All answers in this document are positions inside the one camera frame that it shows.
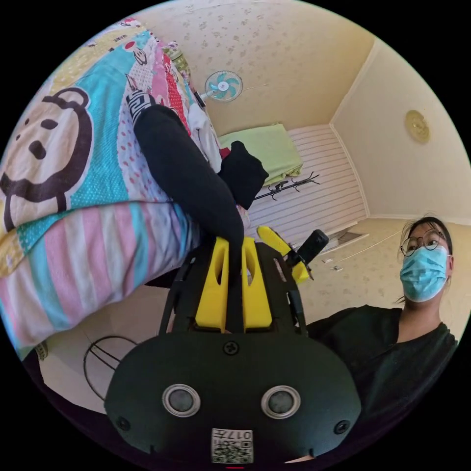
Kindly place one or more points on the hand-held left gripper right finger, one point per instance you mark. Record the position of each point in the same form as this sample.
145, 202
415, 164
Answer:
257, 298

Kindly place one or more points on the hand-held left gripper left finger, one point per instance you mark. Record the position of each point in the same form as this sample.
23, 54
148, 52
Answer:
211, 294

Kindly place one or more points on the black long sleeve shirt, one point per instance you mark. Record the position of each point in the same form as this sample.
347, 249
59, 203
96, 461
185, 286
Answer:
184, 165

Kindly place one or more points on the person's left hand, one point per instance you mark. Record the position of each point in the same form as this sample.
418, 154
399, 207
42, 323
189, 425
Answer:
300, 459

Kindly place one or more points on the black coat rack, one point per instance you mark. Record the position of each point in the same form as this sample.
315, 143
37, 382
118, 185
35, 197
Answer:
290, 183

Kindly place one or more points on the light green curtain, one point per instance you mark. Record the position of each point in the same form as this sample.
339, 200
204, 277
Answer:
261, 151

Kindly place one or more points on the person's body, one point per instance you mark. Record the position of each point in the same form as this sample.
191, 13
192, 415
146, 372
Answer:
390, 360

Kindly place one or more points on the pile of clothes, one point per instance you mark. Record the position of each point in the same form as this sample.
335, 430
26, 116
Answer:
202, 128

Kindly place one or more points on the round ceiling lamp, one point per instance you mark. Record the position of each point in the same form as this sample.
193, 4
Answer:
417, 126

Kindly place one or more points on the floral green pillow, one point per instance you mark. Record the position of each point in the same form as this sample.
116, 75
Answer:
178, 60

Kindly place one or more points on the bed with cartoon quilt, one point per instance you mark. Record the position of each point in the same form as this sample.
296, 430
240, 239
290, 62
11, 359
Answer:
103, 92

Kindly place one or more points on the wall fan with teal blades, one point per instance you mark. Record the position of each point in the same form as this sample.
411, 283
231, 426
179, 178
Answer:
222, 86

